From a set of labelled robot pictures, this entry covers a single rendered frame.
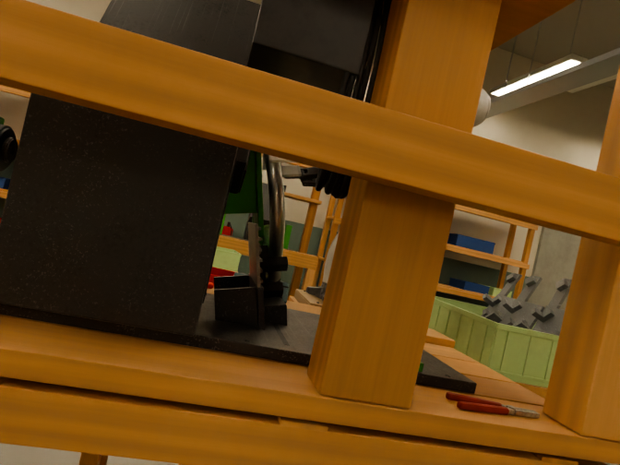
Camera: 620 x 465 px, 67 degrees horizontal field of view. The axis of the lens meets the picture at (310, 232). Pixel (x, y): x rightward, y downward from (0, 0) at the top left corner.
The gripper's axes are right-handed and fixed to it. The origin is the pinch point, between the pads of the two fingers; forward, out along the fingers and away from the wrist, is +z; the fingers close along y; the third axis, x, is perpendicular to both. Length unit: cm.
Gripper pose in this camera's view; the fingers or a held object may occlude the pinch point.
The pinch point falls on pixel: (283, 163)
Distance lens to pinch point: 97.1
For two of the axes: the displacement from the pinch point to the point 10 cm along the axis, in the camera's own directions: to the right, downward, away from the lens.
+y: 1.2, -7.0, -7.1
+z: -9.8, 0.4, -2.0
